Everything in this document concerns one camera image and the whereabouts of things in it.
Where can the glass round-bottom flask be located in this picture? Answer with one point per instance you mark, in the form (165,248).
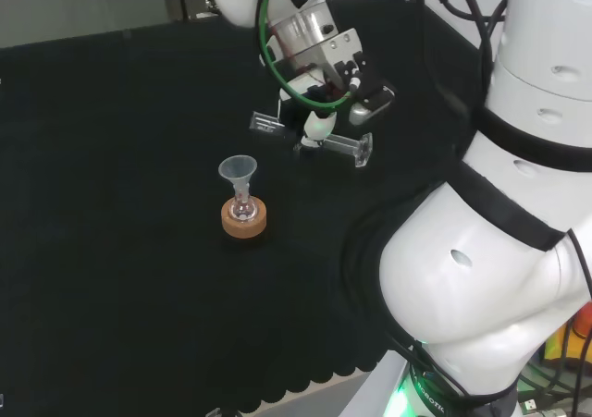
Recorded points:
(242,211)

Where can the yellow stop button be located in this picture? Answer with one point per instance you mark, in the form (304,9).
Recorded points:
(555,347)

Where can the clear plastic funnel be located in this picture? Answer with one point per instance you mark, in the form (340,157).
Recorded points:
(237,167)

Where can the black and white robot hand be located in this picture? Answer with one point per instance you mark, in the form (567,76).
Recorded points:
(370,98)

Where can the black bench cloth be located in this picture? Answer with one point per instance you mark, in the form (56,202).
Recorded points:
(115,204)

